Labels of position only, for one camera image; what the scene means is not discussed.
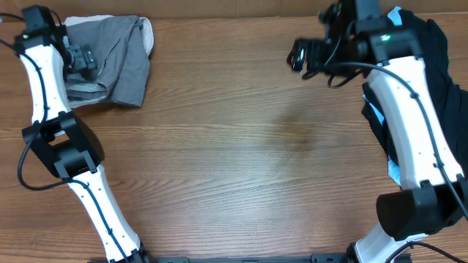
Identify grey shorts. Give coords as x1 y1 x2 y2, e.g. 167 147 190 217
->
64 15 151 108

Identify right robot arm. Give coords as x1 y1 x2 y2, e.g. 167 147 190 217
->
287 0 467 262

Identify light blue garment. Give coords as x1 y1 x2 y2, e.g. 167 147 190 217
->
361 6 405 187

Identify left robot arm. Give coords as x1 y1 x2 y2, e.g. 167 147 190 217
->
12 5 154 263

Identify black garment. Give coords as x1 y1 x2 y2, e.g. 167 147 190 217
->
362 7 467 180

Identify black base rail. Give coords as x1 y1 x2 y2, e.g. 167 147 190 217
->
118 253 352 263

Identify beige folded garment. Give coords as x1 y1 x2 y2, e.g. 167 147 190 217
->
64 15 155 110

